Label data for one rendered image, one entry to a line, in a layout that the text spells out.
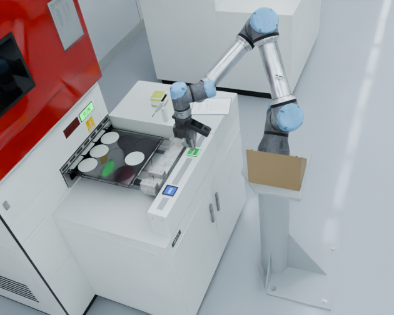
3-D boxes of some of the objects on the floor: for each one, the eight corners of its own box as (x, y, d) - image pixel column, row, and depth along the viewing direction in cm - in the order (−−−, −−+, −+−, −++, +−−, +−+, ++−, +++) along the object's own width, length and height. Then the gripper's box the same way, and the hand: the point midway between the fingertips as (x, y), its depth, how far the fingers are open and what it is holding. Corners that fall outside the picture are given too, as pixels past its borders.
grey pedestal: (340, 247, 270) (355, 149, 214) (330, 310, 241) (344, 217, 185) (259, 230, 287) (254, 136, 231) (241, 288, 258) (231, 196, 202)
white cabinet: (99, 301, 264) (50, 216, 209) (167, 189, 326) (144, 100, 270) (194, 336, 240) (169, 250, 185) (249, 208, 302) (241, 115, 247)
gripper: (177, 107, 197) (184, 142, 212) (169, 119, 191) (177, 154, 206) (194, 109, 194) (201, 144, 208) (186, 122, 188) (193, 157, 203)
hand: (194, 148), depth 205 cm, fingers closed
